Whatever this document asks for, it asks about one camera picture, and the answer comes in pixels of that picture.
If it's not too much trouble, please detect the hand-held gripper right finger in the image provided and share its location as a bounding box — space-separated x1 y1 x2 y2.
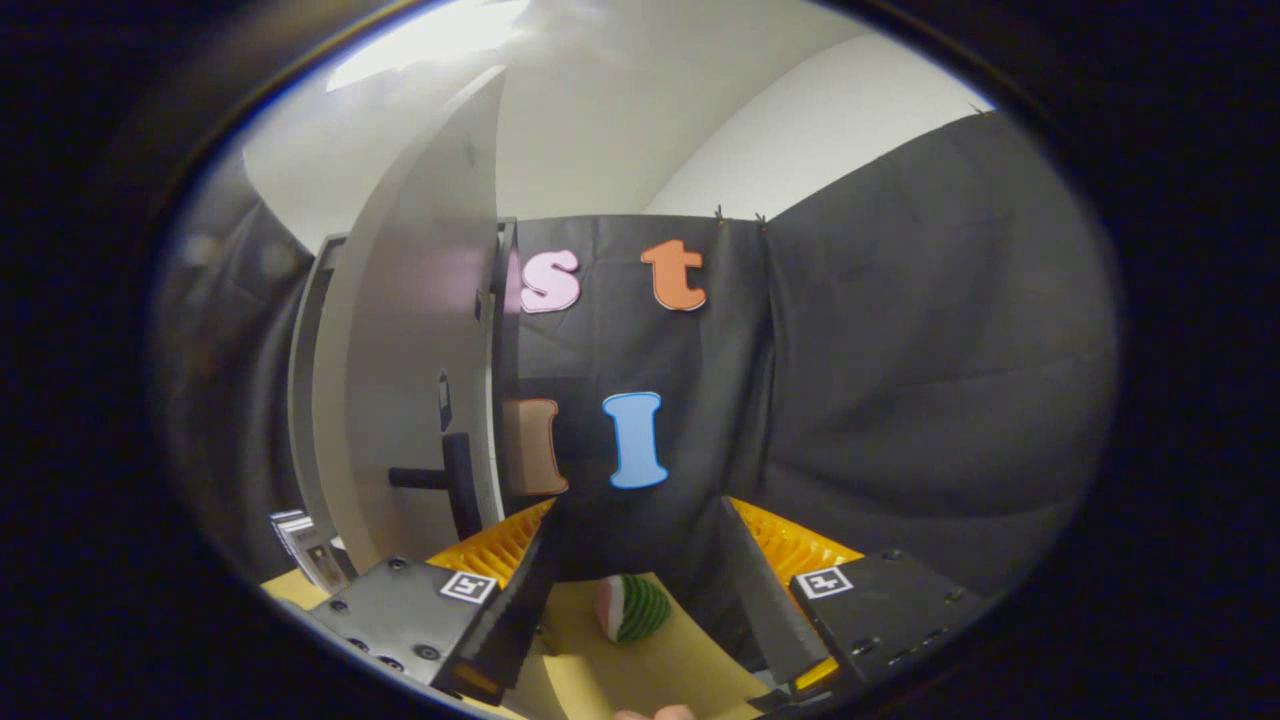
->
720 497 986 699

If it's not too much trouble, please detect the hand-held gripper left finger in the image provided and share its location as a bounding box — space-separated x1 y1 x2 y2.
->
305 498 561 707

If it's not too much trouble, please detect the black door handle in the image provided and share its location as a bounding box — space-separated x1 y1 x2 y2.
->
387 431 485 542

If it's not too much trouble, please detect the grey shoe cabinet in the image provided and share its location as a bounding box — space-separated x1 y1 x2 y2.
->
287 216 521 536

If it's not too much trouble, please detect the white shoe cabinet door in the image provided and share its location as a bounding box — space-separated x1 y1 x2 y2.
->
311 65 512 578

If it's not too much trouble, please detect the watermelon slice toy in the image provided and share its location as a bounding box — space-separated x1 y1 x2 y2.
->
596 573 674 645

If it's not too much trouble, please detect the book with grey photo cover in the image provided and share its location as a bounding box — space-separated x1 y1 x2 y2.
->
285 520 354 594

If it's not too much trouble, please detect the blue spine book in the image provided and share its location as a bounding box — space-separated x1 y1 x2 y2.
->
267 507 313 563

